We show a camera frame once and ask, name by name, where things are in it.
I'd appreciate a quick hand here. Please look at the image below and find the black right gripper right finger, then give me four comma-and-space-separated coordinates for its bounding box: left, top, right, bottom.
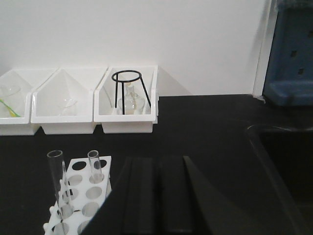
159, 155, 262, 235

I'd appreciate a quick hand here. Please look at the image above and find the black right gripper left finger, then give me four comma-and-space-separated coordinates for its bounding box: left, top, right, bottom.
82, 158, 156, 235

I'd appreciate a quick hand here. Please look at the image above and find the white test tube rack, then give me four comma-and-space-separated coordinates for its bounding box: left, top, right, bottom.
43, 156, 112, 235

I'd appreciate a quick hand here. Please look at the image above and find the short glass test tube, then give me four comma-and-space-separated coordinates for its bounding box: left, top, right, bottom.
88, 150, 104, 184

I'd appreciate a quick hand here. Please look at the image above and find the tall glass test tube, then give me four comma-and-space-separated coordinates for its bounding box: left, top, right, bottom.
47, 150, 73, 235

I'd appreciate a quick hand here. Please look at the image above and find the blue-grey pegboard drying rack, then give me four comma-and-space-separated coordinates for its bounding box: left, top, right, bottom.
263, 0, 313, 106

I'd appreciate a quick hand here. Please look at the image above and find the round glass flask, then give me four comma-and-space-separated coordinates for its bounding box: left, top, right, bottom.
118, 84, 145, 115

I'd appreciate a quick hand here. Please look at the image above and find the right white storage bin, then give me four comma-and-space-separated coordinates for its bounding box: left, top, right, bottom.
94, 66, 158, 134

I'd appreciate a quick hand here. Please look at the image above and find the white storage bin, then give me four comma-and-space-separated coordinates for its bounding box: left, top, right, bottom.
94, 66, 158, 134
31, 66, 108, 135
0, 69, 56, 136

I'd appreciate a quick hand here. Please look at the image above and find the black lab sink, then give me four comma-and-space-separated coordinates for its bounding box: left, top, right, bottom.
246, 125, 313, 235

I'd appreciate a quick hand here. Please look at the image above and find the small beaker in middle bin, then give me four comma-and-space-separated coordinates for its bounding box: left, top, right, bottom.
57, 98, 78, 116

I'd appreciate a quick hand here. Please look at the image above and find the middle white storage bin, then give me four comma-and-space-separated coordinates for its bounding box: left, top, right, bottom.
31, 66, 108, 135

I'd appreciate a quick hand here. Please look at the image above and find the yellow-green stirring rod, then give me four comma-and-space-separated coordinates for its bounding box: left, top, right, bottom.
0, 99, 20, 118

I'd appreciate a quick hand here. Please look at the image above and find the glass beaker in left bin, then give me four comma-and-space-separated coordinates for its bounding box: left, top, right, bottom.
0, 85, 21, 103

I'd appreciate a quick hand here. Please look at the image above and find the left white storage bin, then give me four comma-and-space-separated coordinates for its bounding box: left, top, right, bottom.
0, 69, 56, 136

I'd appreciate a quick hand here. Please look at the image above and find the black wire tripod stand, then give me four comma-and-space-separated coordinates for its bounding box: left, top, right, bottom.
111, 70, 151, 109

